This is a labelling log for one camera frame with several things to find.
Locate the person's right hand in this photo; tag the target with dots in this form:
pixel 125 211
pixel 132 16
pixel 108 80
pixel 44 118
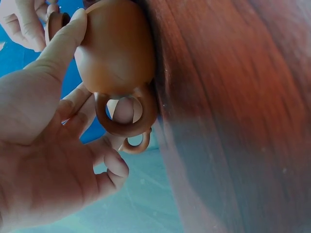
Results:
pixel 17 24

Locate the person's left hand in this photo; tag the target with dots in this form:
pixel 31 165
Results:
pixel 43 170

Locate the person's left thumb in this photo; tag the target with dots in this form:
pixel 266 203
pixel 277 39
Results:
pixel 65 38

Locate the person's right fingers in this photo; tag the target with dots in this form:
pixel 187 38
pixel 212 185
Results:
pixel 30 24

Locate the brown round clay piece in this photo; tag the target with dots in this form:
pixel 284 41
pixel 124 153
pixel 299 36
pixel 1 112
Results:
pixel 54 23

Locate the brown clay teapot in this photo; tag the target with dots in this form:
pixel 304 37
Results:
pixel 116 48

